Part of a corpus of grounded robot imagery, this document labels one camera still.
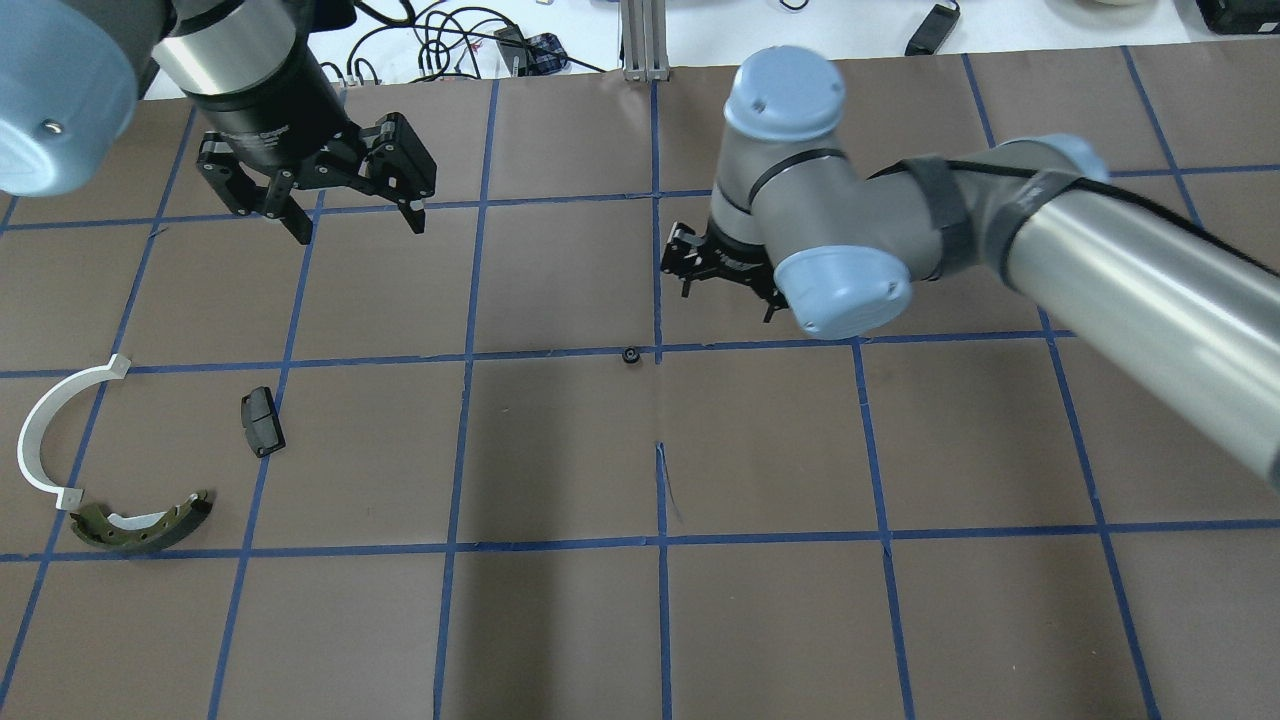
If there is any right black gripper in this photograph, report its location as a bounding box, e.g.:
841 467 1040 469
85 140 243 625
660 222 791 323

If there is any black brake pad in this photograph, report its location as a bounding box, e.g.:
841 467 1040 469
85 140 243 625
239 386 285 459

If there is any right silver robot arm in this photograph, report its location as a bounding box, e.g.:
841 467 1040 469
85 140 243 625
660 46 1279 486

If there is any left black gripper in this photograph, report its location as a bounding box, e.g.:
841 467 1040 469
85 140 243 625
192 50 438 246

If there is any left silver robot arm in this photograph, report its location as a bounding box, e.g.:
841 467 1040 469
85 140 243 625
1 1 436 245

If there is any black power adapter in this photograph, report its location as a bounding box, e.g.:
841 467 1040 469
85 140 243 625
902 1 963 56

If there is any aluminium frame post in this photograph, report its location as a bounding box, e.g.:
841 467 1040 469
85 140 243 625
618 0 671 82

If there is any white curved plastic clamp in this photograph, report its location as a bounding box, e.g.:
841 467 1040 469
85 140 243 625
15 354 132 512

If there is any green brake shoe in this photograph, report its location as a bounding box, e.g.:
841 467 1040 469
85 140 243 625
70 491 214 556

